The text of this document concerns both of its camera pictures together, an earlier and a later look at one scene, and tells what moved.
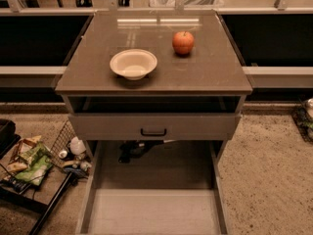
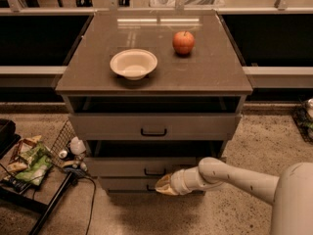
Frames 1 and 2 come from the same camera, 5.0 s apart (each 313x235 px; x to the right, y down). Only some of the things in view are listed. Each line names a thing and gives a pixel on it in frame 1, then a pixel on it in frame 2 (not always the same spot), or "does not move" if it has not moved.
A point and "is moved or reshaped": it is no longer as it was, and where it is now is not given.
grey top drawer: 156,126 does not move
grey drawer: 154,187 is moved or reshaped
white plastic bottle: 76,146 does not move
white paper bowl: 134,64 does not move
